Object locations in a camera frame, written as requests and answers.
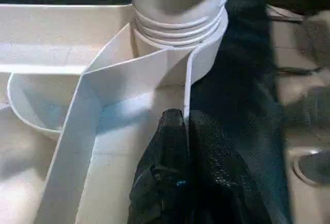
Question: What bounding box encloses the white plastic table leg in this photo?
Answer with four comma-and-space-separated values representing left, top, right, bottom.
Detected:
131, 0, 230, 49

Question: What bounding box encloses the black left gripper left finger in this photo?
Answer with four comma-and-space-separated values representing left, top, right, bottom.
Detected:
128, 108, 193, 224

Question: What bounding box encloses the black work mat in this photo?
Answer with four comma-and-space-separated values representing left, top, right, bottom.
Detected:
0, 0, 292, 224

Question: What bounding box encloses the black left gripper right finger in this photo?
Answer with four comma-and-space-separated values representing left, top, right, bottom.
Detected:
189, 110, 273, 224

